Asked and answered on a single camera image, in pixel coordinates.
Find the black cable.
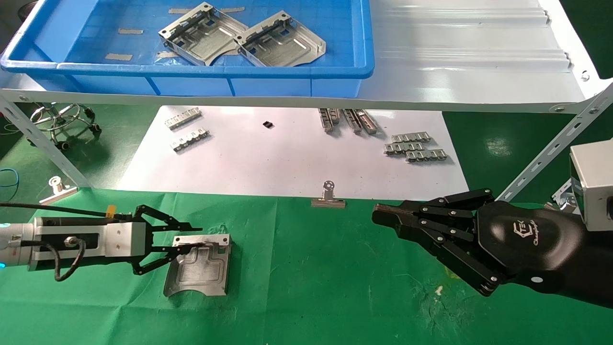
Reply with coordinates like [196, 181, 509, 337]
[0, 202, 110, 217]
[20, 237, 87, 282]

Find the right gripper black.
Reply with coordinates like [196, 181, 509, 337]
[372, 188, 590, 297]

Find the green cloth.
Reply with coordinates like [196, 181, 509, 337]
[0, 188, 613, 345]

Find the right wrist grey camera box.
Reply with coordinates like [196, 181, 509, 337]
[569, 139, 613, 232]

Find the chrome stool base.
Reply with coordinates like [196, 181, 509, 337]
[30, 103, 101, 150]

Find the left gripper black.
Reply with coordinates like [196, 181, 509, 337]
[29, 205, 204, 276]

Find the grey metal slide rail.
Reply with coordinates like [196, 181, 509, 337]
[318, 108, 341, 133]
[342, 109, 363, 135]
[355, 109, 379, 135]

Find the perforated white shelf strut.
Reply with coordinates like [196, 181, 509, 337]
[496, 84, 613, 202]
[0, 93, 91, 188]

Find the blue plastic bin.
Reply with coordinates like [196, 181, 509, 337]
[0, 0, 375, 98]

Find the white paper sheet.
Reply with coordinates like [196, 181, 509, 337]
[117, 105, 470, 202]

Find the white metal shelf panel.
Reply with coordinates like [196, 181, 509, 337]
[0, 0, 613, 114]

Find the stamped metal plate part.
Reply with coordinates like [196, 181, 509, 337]
[163, 233, 232, 297]
[159, 2, 250, 66]
[235, 11, 327, 68]

